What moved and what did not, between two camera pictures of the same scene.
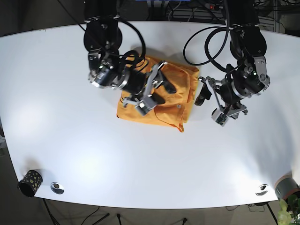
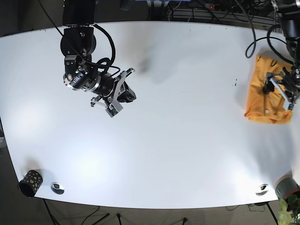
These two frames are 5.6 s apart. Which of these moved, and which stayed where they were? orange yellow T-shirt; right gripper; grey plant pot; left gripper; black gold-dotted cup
Moved: left gripper; orange yellow T-shirt; right gripper
Stayed: grey plant pot; black gold-dotted cup
